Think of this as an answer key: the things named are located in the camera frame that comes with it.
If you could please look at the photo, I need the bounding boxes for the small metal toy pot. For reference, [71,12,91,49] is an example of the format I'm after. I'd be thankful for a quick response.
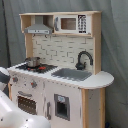
[25,57,40,68]

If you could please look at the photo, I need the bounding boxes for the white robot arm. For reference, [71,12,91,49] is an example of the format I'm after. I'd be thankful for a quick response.
[0,67,51,128]

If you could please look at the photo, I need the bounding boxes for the wooden toy kitchen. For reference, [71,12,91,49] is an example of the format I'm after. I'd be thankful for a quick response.
[8,11,114,128]

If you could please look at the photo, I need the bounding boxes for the grey toy sink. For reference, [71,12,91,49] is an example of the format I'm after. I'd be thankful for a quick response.
[52,68,92,81]

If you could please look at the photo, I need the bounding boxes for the black toy faucet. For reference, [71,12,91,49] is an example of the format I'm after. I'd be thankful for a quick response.
[75,51,93,70]

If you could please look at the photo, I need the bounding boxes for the black toy stovetop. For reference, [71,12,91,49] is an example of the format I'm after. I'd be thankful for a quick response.
[17,64,55,74]

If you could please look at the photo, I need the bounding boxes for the right red stove knob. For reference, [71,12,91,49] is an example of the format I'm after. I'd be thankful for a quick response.
[31,81,37,88]

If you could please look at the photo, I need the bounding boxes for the red stove knob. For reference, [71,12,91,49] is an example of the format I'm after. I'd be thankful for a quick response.
[12,76,19,84]
[31,81,37,88]

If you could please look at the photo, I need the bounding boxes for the grey ice dispenser panel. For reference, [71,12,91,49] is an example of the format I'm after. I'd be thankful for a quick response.
[54,94,70,120]

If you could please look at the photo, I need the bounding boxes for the white toy microwave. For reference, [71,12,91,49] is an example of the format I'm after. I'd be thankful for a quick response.
[54,14,91,34]

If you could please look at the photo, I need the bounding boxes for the grey range hood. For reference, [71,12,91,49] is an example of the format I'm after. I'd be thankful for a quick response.
[24,16,52,34]

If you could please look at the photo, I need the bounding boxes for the toy oven door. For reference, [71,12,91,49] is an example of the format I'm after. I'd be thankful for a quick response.
[12,90,41,115]

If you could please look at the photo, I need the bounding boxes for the left red stove knob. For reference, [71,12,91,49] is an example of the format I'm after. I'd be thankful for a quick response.
[12,76,19,84]

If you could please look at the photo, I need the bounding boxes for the grey backdrop curtain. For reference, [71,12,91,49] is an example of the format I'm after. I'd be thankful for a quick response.
[0,0,128,128]

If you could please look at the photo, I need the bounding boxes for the grey cabinet door handle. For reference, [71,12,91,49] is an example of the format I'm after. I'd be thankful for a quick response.
[47,102,51,120]

